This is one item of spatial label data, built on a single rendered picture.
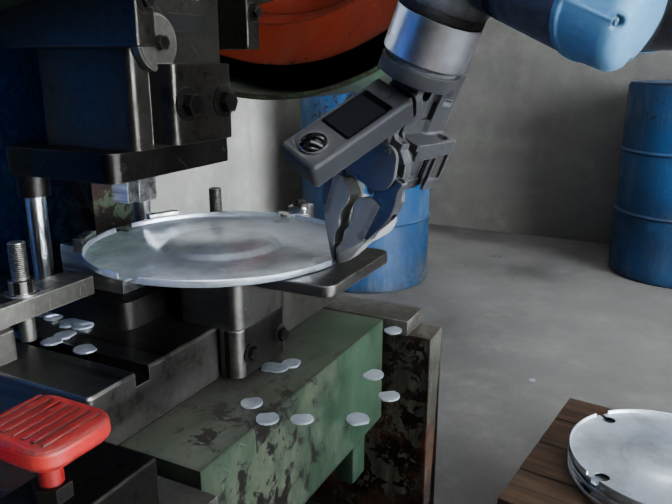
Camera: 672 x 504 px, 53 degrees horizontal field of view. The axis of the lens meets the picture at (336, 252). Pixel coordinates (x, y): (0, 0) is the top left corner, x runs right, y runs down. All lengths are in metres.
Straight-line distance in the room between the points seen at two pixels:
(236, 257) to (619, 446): 0.74
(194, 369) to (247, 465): 0.12
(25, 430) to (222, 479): 0.23
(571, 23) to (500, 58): 3.49
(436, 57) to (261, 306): 0.33
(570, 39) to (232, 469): 0.45
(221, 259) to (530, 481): 0.65
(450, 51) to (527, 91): 3.40
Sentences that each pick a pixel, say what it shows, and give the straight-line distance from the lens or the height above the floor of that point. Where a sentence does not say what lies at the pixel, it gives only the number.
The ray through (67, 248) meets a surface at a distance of 0.81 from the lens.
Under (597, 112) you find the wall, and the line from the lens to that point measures 3.92.
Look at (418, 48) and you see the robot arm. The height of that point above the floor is 0.99.
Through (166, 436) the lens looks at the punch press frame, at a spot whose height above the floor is 0.64.
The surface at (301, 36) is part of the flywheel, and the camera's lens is 1.06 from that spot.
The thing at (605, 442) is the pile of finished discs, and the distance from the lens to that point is 1.21.
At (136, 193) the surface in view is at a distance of 0.81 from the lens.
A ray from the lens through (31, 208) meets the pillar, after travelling 0.81.
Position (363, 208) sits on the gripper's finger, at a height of 0.85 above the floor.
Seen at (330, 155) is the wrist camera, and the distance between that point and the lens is 0.56.
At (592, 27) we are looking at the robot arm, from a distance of 0.51.
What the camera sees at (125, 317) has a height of 0.72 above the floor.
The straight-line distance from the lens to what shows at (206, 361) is 0.73.
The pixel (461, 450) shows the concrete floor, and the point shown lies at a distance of 1.87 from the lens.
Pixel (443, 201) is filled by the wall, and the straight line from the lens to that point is 4.17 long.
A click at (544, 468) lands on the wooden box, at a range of 1.19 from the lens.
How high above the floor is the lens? 0.98
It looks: 16 degrees down
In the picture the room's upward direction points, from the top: straight up
